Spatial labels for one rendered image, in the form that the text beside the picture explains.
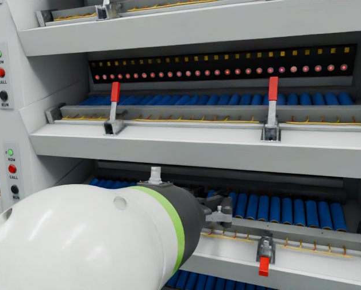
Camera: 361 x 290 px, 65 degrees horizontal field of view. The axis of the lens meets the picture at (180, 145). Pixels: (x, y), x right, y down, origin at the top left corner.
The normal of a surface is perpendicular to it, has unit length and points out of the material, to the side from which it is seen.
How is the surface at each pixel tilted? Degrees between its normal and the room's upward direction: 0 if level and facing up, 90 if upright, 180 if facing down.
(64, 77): 90
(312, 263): 19
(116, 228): 47
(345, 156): 109
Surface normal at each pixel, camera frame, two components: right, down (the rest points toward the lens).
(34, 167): 0.94, 0.04
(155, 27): -0.31, 0.48
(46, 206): -0.04, -0.87
